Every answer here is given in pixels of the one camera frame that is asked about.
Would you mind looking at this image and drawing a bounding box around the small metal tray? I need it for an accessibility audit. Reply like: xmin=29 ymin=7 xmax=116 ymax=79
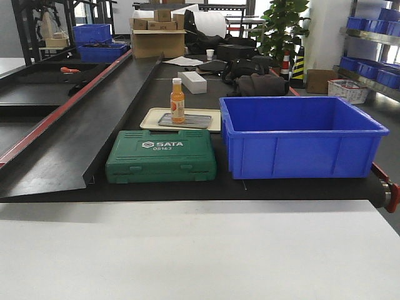
xmin=157 ymin=113 xmax=212 ymax=129

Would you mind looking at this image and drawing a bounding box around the beige plastic tray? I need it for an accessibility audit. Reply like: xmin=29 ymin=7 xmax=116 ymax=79
xmin=140 ymin=107 xmax=221 ymax=133

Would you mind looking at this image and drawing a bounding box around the orange juice bottle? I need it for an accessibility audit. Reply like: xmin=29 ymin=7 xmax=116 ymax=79
xmin=170 ymin=77 xmax=185 ymax=123

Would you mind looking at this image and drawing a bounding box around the green SATA tool case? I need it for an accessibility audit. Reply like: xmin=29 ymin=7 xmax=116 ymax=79
xmin=105 ymin=129 xmax=217 ymax=184

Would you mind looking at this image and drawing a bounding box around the white rectangular box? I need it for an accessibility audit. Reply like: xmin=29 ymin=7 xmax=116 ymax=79
xmin=177 ymin=71 xmax=207 ymax=94

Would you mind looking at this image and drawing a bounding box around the dark grey folded jacket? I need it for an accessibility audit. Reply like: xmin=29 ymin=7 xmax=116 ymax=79
xmin=227 ymin=73 xmax=290 ymax=97

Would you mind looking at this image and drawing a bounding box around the large blue plastic bin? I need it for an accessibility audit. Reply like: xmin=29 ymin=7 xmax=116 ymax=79
xmin=219 ymin=96 xmax=389 ymax=179

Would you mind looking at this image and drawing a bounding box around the white paper cup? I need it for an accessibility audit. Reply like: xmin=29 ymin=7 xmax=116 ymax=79
xmin=206 ymin=49 xmax=214 ymax=61

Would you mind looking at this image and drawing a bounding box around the black bag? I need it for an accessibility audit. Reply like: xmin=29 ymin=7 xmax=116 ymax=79
xmin=221 ymin=56 xmax=269 ymax=84

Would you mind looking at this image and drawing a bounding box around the orange white traffic cone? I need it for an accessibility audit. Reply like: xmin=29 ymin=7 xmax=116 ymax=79
xmin=279 ymin=50 xmax=290 ymax=81

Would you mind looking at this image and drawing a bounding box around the black yellow traffic cone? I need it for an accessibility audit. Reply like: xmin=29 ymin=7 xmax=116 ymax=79
xmin=289 ymin=46 xmax=305 ymax=88

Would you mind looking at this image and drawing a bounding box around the large cardboard box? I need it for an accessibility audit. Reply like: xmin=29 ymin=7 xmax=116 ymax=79
xmin=131 ymin=29 xmax=186 ymax=59

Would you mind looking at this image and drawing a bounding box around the black slanted ramp panel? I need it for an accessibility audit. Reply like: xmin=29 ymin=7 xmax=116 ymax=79
xmin=1 ymin=52 xmax=162 ymax=199

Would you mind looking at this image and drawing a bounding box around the green potted plant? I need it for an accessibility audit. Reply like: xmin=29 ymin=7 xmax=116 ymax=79
xmin=250 ymin=0 xmax=309 ymax=65

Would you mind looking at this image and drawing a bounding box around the blue crate on left table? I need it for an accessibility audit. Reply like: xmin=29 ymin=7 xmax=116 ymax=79
xmin=77 ymin=43 xmax=128 ymax=63

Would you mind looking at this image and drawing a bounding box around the white wire basket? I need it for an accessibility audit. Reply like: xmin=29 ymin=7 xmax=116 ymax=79
xmin=327 ymin=79 xmax=369 ymax=104

